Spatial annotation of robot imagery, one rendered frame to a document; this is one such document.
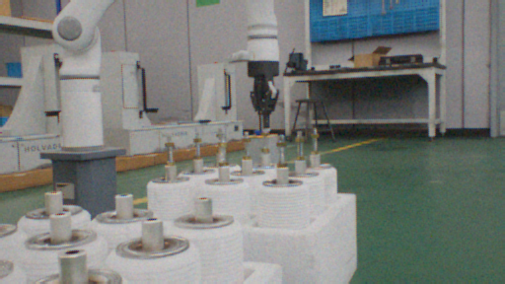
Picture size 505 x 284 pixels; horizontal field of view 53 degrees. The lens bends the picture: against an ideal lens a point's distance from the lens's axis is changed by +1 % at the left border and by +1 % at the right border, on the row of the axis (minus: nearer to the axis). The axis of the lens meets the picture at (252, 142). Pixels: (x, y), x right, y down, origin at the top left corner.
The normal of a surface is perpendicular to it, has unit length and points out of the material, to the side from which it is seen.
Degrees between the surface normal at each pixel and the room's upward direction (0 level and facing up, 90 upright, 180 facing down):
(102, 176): 90
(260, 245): 90
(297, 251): 90
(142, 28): 90
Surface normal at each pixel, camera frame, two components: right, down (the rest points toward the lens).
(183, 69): -0.50, 0.07
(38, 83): 0.87, 0.01
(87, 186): 0.25, 0.05
